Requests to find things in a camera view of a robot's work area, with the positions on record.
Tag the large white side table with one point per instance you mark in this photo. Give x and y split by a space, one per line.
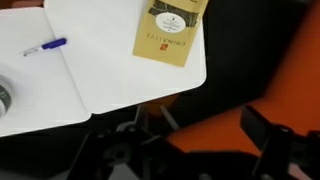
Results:
43 92

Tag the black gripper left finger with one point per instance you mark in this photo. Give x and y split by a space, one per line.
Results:
148 156

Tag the blue and white pen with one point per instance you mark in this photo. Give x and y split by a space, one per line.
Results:
49 45

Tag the orange sofa seat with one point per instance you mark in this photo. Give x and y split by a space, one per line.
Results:
262 53

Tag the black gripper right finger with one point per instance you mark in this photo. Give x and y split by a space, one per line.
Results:
280 146

